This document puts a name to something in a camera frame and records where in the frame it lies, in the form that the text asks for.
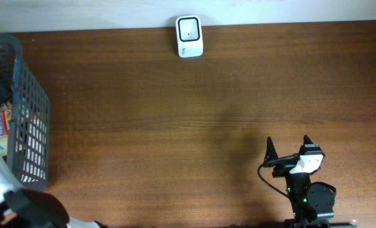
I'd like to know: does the dark grey plastic basket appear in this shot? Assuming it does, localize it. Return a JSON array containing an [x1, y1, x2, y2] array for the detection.
[[0, 34, 51, 191]]

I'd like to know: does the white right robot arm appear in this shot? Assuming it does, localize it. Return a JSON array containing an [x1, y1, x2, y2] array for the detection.
[[257, 135, 337, 227]]

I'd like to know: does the white barcode scanner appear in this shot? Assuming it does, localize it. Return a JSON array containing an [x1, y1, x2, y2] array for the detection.
[[175, 15, 204, 58]]

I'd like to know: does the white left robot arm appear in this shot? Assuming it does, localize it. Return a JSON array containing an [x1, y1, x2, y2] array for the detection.
[[0, 155, 107, 227]]

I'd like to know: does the orange spaghetti packet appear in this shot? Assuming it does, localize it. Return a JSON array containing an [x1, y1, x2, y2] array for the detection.
[[0, 101, 13, 137]]

